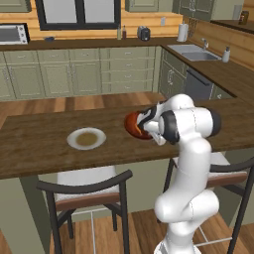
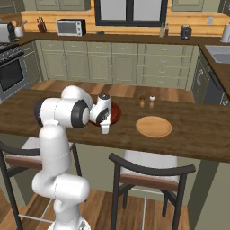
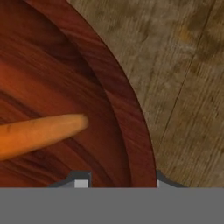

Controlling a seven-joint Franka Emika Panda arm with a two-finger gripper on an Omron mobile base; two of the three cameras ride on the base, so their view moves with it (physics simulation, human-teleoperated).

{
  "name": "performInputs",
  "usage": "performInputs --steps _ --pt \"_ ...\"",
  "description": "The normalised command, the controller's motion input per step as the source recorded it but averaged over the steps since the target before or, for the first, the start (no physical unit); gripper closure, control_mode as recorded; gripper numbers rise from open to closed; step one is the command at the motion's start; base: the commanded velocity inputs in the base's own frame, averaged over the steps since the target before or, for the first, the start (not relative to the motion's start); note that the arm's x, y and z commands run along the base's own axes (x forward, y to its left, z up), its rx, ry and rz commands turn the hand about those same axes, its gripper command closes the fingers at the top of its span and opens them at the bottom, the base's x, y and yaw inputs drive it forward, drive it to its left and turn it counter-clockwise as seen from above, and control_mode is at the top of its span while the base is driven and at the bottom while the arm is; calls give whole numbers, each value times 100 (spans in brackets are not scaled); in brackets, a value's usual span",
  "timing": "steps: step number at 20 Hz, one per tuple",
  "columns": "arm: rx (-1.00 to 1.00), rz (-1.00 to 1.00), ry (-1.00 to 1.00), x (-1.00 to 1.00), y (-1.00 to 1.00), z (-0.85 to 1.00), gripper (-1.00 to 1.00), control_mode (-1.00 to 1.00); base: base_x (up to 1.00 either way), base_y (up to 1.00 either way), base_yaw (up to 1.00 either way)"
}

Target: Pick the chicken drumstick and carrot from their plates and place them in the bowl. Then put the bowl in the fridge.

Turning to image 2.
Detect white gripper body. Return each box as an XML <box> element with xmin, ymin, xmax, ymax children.
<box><xmin>100</xmin><ymin>119</ymin><xmax>112</xmax><ymax>136</ymax></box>

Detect steel sink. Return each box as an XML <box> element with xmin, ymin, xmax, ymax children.
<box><xmin>204</xmin><ymin>44</ymin><xmax>230</xmax><ymax>65</ymax></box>

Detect dark brown bottle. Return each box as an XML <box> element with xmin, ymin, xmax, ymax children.
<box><xmin>164</xmin><ymin>22</ymin><xmax>171</xmax><ymax>38</ymax></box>

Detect dark-framed stool with white seat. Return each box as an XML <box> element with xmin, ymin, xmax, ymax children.
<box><xmin>0</xmin><ymin>137</ymin><xmax>84</xmax><ymax>230</ymax></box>
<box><xmin>108</xmin><ymin>149</ymin><xmax>197</xmax><ymax>230</ymax></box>

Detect black-framed window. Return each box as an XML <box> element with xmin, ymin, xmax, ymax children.
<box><xmin>94</xmin><ymin>0</ymin><xmax>169</xmax><ymax>28</ymax></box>

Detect green wall cupboards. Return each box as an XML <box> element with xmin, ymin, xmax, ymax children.
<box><xmin>172</xmin><ymin>0</ymin><xmax>230</xmax><ymax>15</ymax></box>
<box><xmin>0</xmin><ymin>0</ymin><xmax>92</xmax><ymax>13</ymax></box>

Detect dark red knife block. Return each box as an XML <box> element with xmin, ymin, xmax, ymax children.
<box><xmin>36</xmin><ymin>16</ymin><xmax>49</xmax><ymax>34</ymax></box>

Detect steel oven with hob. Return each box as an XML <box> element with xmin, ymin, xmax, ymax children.
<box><xmin>0</xmin><ymin>42</ymin><xmax>29</xmax><ymax>104</ymax></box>

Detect white pot with wooden tools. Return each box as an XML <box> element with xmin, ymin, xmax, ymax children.
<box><xmin>13</xmin><ymin>19</ymin><xmax>28</xmax><ymax>39</ymax></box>

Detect black jar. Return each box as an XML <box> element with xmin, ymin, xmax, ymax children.
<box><xmin>180</xmin><ymin>24</ymin><xmax>193</xmax><ymax>40</ymax></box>

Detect dark red plate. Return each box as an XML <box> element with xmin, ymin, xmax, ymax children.
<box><xmin>89</xmin><ymin>102</ymin><xmax>123</xmax><ymax>128</ymax></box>

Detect green lower cupboard run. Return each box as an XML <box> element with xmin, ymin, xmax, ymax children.
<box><xmin>22</xmin><ymin>40</ymin><xmax>200</xmax><ymax>92</ymax></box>

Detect white paper towel roll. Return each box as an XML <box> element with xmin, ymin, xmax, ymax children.
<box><xmin>220</xmin><ymin>22</ymin><xmax>230</xmax><ymax>44</ymax></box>

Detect silver toaster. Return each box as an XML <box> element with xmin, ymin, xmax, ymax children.
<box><xmin>0</xmin><ymin>22</ymin><xmax>16</xmax><ymax>43</ymax></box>

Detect pale glass bottle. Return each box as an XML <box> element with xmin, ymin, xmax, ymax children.
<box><xmin>159</xmin><ymin>21</ymin><xmax>165</xmax><ymax>39</ymax></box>

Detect round wooden plate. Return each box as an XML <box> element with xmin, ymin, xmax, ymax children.
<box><xmin>135</xmin><ymin>115</ymin><xmax>173</xmax><ymax>139</ymax></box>

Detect white toaster oven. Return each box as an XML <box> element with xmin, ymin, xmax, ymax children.
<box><xmin>56</xmin><ymin>18</ymin><xmax>87</xmax><ymax>38</ymax></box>

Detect dark dishwasher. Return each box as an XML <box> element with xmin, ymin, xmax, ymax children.
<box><xmin>191</xmin><ymin>57</ymin><xmax>224</xmax><ymax>106</ymax></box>

